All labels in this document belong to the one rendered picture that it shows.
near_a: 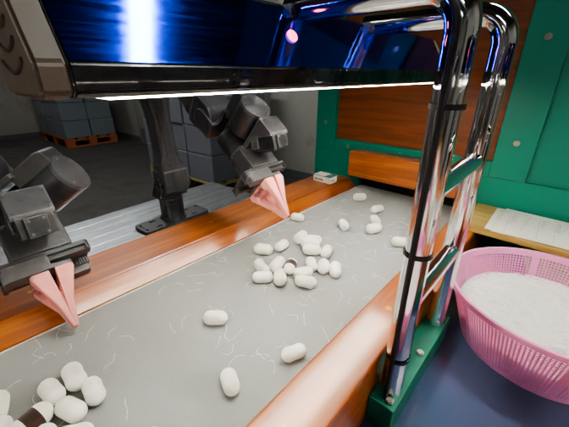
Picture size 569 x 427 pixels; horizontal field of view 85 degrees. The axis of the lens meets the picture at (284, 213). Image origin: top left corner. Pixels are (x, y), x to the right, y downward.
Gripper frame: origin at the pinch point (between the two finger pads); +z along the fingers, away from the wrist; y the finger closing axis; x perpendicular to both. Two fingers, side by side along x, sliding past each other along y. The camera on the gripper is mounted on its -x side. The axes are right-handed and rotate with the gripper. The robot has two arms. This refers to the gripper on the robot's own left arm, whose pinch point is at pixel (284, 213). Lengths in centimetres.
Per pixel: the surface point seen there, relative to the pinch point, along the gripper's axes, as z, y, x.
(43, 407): 7.8, -40.5, 0.6
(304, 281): 12.3, -7.5, -2.7
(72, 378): 6.6, -37.6, 1.7
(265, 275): 8.0, -10.7, 0.8
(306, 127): -112, 221, 129
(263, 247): 3.0, -4.8, 4.9
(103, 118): -388, 156, 385
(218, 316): 9.5, -21.4, -0.5
